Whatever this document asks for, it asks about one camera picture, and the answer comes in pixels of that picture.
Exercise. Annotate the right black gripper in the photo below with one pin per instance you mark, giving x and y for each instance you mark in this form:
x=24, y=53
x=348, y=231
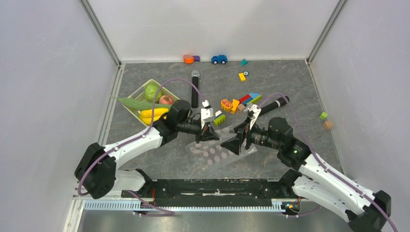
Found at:
x=233, y=144

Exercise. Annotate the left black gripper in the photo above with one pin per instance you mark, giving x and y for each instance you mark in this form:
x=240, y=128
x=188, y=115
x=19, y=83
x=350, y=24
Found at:
x=209, y=134

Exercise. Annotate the clear polka dot zip bag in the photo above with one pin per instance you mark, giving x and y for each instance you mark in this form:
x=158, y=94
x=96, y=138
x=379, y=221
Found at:
x=213, y=155

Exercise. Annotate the yellow banana bunch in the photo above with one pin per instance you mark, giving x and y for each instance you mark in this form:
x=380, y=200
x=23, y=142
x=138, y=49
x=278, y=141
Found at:
x=146, y=115

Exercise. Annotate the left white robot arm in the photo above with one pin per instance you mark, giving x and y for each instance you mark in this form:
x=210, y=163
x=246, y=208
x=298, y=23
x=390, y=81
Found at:
x=98, y=170

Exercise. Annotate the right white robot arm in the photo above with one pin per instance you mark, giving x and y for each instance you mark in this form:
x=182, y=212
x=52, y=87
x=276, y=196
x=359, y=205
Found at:
x=311, y=177

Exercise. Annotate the white blue green brick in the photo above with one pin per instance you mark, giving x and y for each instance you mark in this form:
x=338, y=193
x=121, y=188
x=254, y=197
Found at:
x=219, y=118

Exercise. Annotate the orange cartoon figure block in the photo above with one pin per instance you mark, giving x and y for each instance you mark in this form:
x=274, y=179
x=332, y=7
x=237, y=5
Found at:
x=226, y=105

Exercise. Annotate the orange brick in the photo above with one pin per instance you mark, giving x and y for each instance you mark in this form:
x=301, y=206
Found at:
x=235, y=104

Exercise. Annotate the multicolour brick stack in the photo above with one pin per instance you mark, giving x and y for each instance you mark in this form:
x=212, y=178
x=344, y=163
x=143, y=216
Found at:
x=250, y=98

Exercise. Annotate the slanted black microphone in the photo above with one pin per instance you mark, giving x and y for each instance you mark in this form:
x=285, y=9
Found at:
x=282, y=101

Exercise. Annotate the red peach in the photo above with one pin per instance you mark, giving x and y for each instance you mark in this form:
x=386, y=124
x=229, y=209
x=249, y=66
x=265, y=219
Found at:
x=166, y=99

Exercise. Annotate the yellow brick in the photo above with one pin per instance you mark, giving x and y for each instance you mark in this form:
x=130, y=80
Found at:
x=242, y=77

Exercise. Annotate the upright black microphone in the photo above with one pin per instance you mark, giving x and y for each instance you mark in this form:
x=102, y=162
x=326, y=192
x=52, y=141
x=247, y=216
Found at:
x=194, y=94

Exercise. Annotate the green cabbage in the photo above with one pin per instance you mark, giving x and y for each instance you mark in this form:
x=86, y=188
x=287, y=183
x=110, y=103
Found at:
x=152, y=93

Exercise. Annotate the long green cucumber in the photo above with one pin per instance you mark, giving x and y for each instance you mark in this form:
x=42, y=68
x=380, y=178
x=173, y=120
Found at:
x=139, y=105

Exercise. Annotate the teal block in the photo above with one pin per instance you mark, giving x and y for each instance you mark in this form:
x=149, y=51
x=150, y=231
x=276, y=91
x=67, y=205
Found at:
x=244, y=62

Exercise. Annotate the blue toy car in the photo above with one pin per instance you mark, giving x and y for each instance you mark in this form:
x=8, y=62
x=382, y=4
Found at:
x=219, y=59

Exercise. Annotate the green cube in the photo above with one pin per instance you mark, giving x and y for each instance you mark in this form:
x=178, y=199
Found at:
x=323, y=116

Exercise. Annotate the tan wooden cube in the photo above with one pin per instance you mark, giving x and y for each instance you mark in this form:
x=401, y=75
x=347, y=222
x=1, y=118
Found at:
x=328, y=124

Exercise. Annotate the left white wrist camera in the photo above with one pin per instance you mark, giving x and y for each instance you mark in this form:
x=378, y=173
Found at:
x=207, y=112

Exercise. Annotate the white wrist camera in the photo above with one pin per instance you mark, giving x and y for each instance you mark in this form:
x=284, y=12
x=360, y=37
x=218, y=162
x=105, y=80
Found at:
x=207, y=112
x=253, y=111

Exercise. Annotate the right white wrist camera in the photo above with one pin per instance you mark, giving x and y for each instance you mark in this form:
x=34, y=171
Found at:
x=253, y=111

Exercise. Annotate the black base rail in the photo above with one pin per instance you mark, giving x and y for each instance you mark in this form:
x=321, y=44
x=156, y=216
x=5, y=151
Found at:
x=215, y=192

